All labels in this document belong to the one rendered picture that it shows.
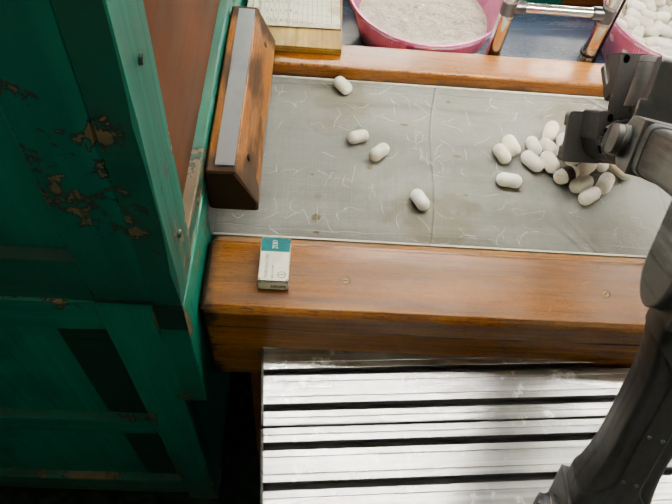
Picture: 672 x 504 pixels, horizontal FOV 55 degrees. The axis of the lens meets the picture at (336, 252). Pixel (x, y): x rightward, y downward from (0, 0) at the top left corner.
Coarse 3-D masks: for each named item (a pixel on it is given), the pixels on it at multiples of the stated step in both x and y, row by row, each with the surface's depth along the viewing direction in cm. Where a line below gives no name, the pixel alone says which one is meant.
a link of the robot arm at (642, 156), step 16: (640, 128) 66; (656, 128) 63; (640, 144) 65; (656, 144) 62; (624, 160) 68; (640, 160) 64; (656, 160) 61; (640, 176) 64; (656, 176) 61; (656, 240) 50; (656, 256) 50; (656, 272) 49; (640, 288) 51; (656, 288) 48; (656, 304) 47
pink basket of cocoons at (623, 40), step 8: (616, 24) 106; (616, 32) 108; (624, 32) 105; (608, 40) 112; (616, 40) 109; (624, 40) 107; (632, 40) 104; (608, 48) 112; (616, 48) 110; (624, 48) 108; (632, 48) 106; (640, 48) 104; (648, 48) 103
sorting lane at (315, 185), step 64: (320, 128) 92; (384, 128) 93; (448, 128) 94; (512, 128) 95; (320, 192) 85; (384, 192) 86; (448, 192) 87; (512, 192) 88; (640, 192) 90; (640, 256) 83
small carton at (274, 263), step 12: (264, 240) 75; (276, 240) 75; (288, 240) 75; (264, 252) 74; (276, 252) 74; (288, 252) 74; (264, 264) 73; (276, 264) 73; (288, 264) 73; (264, 276) 72; (276, 276) 72; (288, 276) 73; (264, 288) 74; (276, 288) 73
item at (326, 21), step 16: (256, 0) 101; (272, 0) 101; (288, 0) 101; (304, 0) 102; (320, 0) 102; (336, 0) 102; (272, 16) 99; (288, 16) 99; (304, 16) 99; (320, 16) 100; (336, 16) 100
